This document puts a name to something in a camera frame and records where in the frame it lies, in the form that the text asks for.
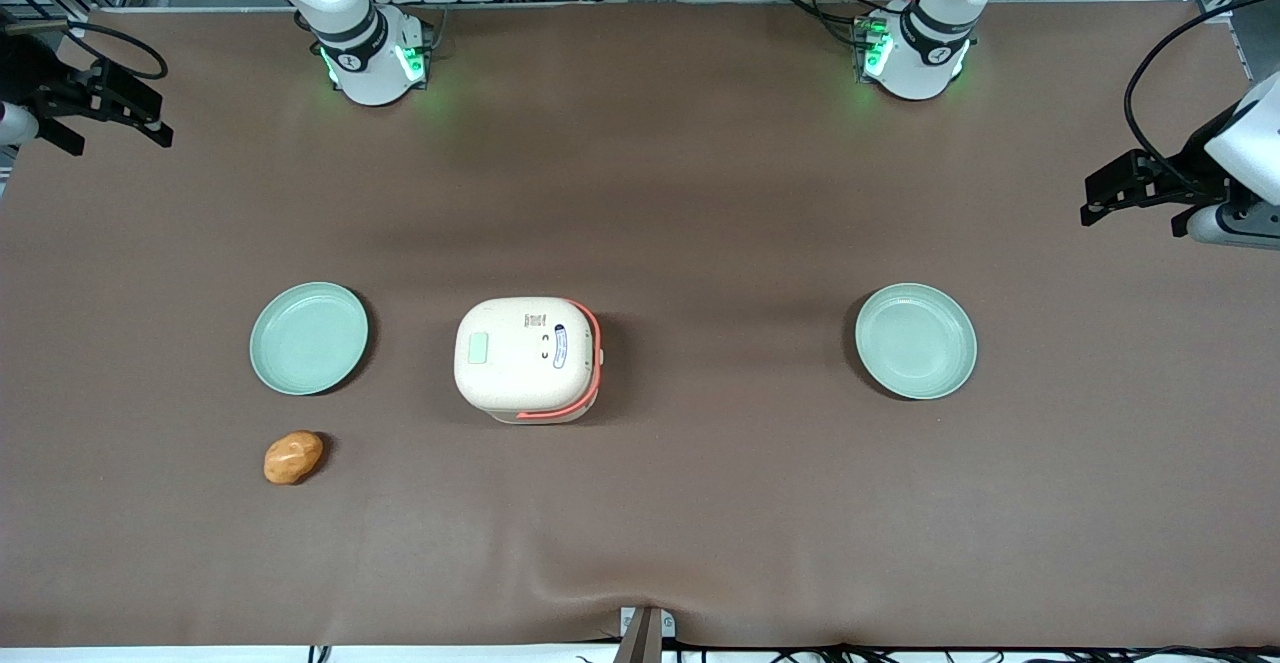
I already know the brown table cloth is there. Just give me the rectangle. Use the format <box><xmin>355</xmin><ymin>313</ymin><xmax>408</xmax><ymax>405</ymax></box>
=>
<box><xmin>0</xmin><ymin>1</ymin><xmax>1280</xmax><ymax>650</ymax></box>

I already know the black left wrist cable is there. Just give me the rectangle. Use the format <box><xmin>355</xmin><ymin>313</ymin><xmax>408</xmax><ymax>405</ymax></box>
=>
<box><xmin>1122</xmin><ymin>0</ymin><xmax>1280</xmax><ymax>200</ymax></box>

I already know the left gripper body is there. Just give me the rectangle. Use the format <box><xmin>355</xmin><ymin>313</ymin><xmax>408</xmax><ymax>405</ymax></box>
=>
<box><xmin>1183</xmin><ymin>71</ymin><xmax>1280</xmax><ymax>207</ymax></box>

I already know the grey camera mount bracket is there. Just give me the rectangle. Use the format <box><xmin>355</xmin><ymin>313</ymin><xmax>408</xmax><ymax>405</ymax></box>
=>
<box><xmin>616</xmin><ymin>605</ymin><xmax>678</xmax><ymax>663</ymax></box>

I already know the brown bread roll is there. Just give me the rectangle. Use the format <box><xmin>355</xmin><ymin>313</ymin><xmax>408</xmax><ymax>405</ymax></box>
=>
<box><xmin>263</xmin><ymin>430</ymin><xmax>325</xmax><ymax>486</ymax></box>

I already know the cream rice cooker orange trim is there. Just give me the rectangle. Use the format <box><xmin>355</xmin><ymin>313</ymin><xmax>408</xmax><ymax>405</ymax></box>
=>
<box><xmin>454</xmin><ymin>295</ymin><xmax>606</xmax><ymax>426</ymax></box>

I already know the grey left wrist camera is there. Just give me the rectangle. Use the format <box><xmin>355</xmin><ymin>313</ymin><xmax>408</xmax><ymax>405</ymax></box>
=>
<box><xmin>1187</xmin><ymin>200</ymin><xmax>1280</xmax><ymax>252</ymax></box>

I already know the pale green round plate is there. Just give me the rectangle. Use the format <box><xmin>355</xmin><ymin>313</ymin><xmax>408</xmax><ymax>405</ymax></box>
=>
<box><xmin>854</xmin><ymin>283</ymin><xmax>978</xmax><ymax>401</ymax></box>
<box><xmin>249</xmin><ymin>282</ymin><xmax>370</xmax><ymax>397</ymax></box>

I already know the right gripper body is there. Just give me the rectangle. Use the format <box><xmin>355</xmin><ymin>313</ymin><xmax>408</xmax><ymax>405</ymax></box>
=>
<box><xmin>0</xmin><ymin>33</ymin><xmax>87</xmax><ymax>157</ymax></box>

